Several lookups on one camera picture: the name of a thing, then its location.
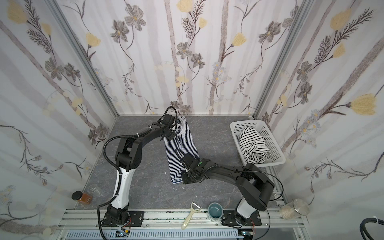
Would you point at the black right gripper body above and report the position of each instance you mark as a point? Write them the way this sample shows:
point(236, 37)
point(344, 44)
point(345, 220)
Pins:
point(187, 175)

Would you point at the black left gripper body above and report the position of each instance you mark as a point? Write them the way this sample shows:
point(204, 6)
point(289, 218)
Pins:
point(171, 132)

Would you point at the blue white striped tank top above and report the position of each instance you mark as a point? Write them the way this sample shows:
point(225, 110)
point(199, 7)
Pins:
point(184, 142)

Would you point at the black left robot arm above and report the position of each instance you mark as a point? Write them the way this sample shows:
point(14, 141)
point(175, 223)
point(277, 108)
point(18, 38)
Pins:
point(128, 157)

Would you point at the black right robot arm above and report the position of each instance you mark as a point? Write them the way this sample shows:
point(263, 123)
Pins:
point(254, 185)

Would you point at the black white striped tank top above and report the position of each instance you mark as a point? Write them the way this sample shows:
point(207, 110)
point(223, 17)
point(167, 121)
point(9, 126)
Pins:
point(253, 147)

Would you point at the cream vegetable peeler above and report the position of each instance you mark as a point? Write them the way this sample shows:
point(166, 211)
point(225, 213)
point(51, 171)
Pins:
point(195, 208)

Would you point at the teal ceramic mug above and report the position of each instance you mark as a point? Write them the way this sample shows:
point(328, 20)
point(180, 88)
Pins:
point(215, 212)

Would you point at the white plastic laundry basket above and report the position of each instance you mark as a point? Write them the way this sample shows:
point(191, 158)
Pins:
point(277, 156)

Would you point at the clear jar with metal lid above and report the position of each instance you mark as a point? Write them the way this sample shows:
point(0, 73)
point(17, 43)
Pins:
point(295, 209)

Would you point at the amber spice jar black lid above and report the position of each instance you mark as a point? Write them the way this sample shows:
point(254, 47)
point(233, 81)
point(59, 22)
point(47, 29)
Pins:
point(82, 198)

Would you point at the aluminium mounting rail frame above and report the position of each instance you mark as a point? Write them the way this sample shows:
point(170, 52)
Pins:
point(167, 225)

